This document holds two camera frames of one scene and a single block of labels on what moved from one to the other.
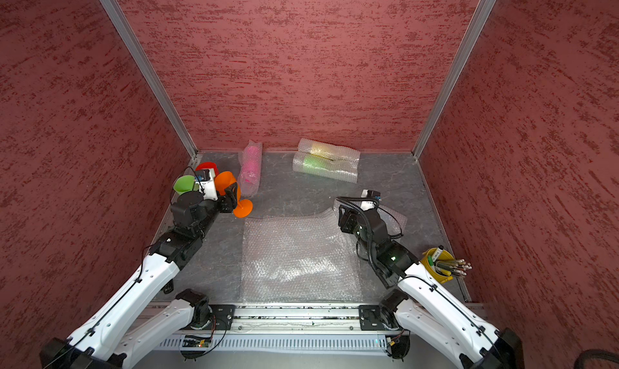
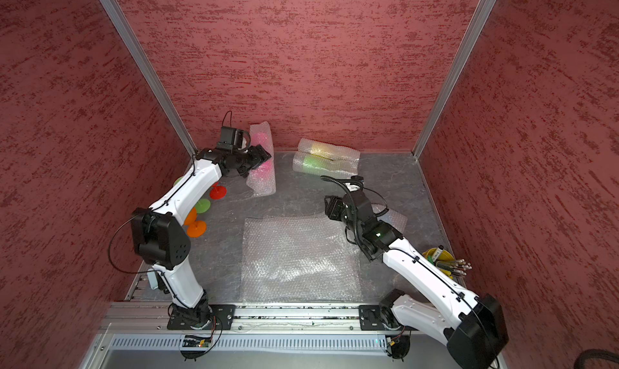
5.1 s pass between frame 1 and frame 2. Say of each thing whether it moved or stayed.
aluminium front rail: stayed
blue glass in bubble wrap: stayed
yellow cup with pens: stayed
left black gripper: moved
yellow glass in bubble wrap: stayed
